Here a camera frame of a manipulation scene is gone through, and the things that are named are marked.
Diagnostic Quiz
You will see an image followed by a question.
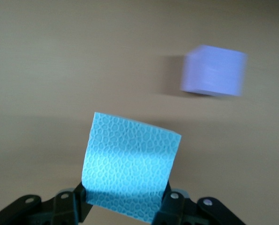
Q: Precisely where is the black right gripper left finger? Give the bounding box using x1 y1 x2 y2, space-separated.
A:
0 180 88 225

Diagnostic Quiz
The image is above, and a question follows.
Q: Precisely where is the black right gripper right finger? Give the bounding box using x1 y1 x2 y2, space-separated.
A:
151 180 247 225

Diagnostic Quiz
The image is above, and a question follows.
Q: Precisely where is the light blue foam block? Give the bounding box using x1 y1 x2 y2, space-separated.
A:
81 112 182 224

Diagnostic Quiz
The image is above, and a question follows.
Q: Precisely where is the purple foam block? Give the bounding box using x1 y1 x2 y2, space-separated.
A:
180 44 248 97

